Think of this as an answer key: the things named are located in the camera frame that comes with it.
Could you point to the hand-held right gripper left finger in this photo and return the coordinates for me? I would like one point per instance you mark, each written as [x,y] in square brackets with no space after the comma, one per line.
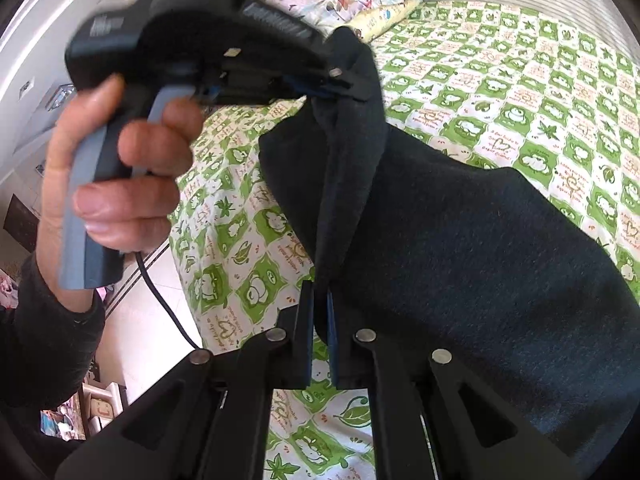
[305,332]

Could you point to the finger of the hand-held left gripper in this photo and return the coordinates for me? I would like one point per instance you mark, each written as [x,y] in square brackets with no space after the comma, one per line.
[345,80]

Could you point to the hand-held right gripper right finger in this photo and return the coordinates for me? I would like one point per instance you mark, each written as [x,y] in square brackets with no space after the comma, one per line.
[333,342]

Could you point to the dark pants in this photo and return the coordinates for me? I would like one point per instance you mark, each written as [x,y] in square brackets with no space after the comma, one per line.
[450,260]

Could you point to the person's left forearm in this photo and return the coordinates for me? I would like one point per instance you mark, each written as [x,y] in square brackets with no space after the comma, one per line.
[40,350]

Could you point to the person's left hand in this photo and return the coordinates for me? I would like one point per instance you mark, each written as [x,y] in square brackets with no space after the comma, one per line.
[150,152]

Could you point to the yellow cartoon pillow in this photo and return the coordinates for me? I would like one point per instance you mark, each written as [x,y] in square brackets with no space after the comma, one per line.
[385,17]

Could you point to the green checked bed sheet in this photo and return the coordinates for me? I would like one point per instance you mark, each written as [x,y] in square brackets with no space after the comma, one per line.
[525,75]

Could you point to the white shelf unit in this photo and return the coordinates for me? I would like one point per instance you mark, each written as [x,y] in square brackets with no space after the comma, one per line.
[97,407]

